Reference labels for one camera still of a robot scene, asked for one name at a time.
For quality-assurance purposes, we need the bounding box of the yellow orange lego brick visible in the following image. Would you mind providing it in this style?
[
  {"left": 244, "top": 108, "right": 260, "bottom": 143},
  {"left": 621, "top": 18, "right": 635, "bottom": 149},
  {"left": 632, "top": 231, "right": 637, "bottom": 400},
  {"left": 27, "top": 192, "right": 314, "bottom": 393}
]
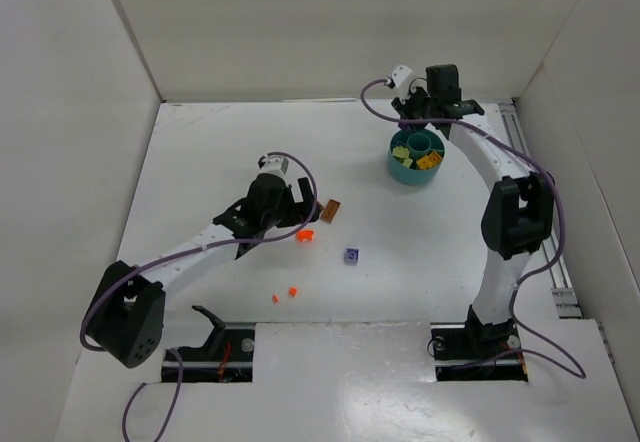
[{"left": 416, "top": 151, "right": 443, "bottom": 171}]

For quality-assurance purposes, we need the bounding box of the lavender square lego brick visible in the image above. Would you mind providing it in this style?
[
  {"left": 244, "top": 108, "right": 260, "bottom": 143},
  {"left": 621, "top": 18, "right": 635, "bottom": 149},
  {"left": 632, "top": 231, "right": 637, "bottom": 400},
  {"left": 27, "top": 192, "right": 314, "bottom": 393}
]
[{"left": 343, "top": 248, "right": 359, "bottom": 265}]

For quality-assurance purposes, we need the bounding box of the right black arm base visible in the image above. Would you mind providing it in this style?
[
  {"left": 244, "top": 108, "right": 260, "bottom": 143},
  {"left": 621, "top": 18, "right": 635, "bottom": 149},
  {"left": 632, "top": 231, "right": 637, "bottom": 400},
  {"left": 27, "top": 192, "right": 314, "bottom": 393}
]
[{"left": 428, "top": 321, "right": 528, "bottom": 382}]

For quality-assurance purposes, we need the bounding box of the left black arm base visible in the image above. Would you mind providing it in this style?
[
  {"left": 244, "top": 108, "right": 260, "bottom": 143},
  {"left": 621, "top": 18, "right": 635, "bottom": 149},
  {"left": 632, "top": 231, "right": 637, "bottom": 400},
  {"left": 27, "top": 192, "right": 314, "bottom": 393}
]
[{"left": 160, "top": 305, "right": 256, "bottom": 384}]

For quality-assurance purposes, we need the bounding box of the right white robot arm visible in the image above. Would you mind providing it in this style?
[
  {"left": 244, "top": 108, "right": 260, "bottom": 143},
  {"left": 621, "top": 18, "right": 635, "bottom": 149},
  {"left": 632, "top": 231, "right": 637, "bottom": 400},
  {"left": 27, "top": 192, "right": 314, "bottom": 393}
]
[{"left": 387, "top": 64, "right": 554, "bottom": 345}]

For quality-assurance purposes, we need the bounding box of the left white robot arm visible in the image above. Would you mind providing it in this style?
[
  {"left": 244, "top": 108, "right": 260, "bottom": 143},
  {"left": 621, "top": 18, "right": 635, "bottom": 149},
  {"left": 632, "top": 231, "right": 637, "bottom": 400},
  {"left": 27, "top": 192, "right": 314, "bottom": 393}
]
[{"left": 80, "top": 173, "right": 319, "bottom": 368}]

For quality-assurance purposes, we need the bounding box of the orange lego dish piece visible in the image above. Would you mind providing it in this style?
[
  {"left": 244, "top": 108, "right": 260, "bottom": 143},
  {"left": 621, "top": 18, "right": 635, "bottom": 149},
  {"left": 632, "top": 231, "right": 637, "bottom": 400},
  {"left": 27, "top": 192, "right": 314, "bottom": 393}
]
[{"left": 295, "top": 229, "right": 315, "bottom": 242}]

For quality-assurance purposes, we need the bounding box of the teal divided round container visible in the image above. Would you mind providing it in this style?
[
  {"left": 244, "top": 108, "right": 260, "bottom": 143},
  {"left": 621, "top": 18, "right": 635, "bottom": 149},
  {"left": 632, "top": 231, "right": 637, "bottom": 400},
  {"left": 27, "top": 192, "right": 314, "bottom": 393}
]
[{"left": 387, "top": 129, "right": 446, "bottom": 186}]

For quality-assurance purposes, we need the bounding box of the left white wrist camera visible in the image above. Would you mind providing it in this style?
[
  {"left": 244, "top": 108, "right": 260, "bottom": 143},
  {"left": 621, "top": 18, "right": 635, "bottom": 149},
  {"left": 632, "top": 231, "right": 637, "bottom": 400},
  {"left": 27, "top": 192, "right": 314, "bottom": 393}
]
[{"left": 258, "top": 154, "right": 289, "bottom": 179}]

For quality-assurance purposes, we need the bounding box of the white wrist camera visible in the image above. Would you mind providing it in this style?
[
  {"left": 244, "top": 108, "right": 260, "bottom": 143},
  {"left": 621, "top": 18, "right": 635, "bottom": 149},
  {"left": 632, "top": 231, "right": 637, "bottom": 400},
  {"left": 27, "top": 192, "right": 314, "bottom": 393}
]
[
  {"left": 258, "top": 154, "right": 289, "bottom": 179},
  {"left": 387, "top": 64, "right": 413, "bottom": 89}
]

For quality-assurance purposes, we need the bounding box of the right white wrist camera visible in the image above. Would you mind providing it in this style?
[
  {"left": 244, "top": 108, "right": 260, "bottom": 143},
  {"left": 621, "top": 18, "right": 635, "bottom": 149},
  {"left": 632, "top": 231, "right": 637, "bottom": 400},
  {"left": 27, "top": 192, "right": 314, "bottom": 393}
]
[{"left": 387, "top": 64, "right": 413, "bottom": 89}]

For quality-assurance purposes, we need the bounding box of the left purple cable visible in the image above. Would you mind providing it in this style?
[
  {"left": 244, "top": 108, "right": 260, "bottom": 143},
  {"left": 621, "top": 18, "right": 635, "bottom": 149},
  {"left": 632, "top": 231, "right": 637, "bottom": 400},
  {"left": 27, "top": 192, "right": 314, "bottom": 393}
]
[{"left": 79, "top": 150, "right": 321, "bottom": 442}]

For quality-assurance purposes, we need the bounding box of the purple cable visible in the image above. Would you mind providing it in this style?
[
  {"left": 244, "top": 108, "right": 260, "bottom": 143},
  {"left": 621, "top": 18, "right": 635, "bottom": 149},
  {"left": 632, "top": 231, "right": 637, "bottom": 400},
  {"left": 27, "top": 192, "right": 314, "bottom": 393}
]
[
  {"left": 359, "top": 77, "right": 587, "bottom": 381},
  {"left": 79, "top": 150, "right": 321, "bottom": 442}
]

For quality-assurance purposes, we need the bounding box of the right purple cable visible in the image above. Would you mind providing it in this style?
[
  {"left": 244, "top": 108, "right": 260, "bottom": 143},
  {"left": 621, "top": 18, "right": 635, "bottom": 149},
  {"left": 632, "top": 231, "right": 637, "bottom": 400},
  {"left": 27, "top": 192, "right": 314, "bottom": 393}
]
[{"left": 359, "top": 77, "right": 587, "bottom": 381}]

